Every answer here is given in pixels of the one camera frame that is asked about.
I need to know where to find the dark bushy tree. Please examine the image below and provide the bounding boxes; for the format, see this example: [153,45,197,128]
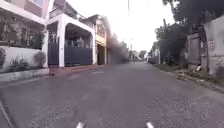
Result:
[108,34,130,65]

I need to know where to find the pink building with white wall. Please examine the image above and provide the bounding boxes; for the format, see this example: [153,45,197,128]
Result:
[0,0,52,75]

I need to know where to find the large dark tree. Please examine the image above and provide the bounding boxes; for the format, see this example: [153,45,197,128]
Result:
[162,0,224,25]

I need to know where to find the white building with blue gate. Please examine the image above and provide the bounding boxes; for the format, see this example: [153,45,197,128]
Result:
[45,0,98,69]

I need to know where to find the pale concrete pavement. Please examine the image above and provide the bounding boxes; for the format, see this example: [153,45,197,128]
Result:
[0,63,104,84]

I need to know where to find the rubble strewn verge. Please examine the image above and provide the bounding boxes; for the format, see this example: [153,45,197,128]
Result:
[151,63,224,94]

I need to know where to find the yellow building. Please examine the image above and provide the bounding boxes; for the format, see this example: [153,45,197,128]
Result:
[81,13,113,66]

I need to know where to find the grey concrete wall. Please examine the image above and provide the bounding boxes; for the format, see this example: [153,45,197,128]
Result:
[186,14,224,78]

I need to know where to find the grey asphalt road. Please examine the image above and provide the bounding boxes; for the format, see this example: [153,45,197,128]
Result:
[0,61,224,128]

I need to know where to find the robot's own part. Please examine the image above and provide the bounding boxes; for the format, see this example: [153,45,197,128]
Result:
[145,121,155,128]
[75,121,86,128]

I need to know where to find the dark roadside tree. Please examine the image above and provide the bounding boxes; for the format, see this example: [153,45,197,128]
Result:
[154,22,188,66]

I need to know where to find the overhead wires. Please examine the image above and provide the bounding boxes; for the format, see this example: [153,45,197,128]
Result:
[126,0,132,16]

